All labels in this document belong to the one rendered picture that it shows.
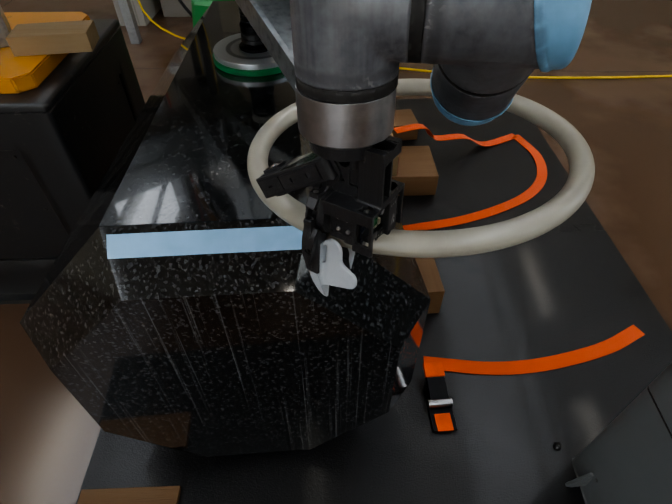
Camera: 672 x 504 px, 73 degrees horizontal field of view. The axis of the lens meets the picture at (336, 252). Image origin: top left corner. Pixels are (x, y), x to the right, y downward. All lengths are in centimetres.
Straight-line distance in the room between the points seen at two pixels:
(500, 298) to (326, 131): 139
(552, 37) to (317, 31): 16
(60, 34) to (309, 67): 117
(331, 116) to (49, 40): 120
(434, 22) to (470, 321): 135
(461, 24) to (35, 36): 130
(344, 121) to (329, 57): 5
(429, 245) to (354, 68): 21
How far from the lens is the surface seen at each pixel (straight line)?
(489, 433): 144
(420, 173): 202
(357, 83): 38
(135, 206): 81
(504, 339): 162
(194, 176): 84
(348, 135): 40
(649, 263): 213
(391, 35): 37
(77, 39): 150
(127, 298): 78
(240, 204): 76
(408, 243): 49
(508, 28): 36
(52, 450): 158
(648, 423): 117
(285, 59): 91
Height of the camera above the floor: 128
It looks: 46 degrees down
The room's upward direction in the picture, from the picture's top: straight up
